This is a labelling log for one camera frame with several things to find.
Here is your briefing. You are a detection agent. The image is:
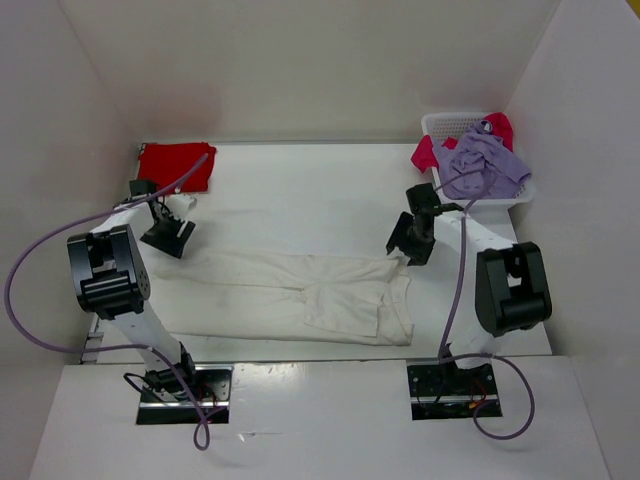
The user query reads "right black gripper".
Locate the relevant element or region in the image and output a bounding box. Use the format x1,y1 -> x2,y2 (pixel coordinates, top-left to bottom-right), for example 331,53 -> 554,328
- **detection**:
386,210 -> 435,266

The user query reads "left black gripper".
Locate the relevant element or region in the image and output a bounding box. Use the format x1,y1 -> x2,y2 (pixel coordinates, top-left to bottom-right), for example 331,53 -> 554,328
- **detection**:
139,208 -> 194,258

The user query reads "white t shirt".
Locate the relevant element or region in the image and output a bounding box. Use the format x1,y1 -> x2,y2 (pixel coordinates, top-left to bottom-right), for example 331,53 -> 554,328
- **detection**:
149,249 -> 413,346

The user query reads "red t shirt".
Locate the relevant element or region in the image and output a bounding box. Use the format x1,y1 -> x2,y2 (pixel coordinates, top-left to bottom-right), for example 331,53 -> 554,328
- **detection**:
136,142 -> 217,193

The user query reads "lavender t shirt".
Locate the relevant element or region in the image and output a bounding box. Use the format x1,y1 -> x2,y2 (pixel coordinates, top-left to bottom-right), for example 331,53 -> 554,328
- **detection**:
432,119 -> 532,200

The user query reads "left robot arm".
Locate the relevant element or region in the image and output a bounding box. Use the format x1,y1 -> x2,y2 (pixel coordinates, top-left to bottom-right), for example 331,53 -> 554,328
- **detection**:
67,180 -> 200,400

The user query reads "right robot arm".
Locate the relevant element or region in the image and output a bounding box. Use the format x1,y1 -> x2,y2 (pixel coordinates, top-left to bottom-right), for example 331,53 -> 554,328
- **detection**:
386,183 -> 552,393

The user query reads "pink t shirt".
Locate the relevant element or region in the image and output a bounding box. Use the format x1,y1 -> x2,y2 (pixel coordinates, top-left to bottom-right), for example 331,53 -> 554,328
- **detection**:
411,112 -> 514,173

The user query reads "white laundry basket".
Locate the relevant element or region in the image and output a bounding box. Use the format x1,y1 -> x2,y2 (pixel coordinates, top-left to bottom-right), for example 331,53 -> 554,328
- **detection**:
411,112 -> 535,210

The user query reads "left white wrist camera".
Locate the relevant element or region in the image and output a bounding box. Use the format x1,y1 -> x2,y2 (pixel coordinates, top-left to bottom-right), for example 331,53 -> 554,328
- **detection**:
164,194 -> 197,221

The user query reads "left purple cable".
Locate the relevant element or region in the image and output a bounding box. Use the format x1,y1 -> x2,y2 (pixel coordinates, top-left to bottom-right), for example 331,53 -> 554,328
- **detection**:
3,152 -> 229,453

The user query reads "purple cable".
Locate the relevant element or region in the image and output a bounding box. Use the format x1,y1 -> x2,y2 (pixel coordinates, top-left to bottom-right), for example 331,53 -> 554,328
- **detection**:
3,152 -> 229,453
432,166 -> 537,441

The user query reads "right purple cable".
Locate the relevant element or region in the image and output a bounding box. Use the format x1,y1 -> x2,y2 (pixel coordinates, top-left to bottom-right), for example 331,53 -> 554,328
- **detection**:
432,166 -> 537,441

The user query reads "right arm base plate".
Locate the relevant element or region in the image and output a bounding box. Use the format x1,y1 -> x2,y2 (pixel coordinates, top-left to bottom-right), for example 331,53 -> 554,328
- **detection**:
406,362 -> 502,421

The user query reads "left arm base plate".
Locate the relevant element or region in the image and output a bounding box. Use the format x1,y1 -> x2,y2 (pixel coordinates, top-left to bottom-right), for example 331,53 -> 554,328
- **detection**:
129,364 -> 234,426

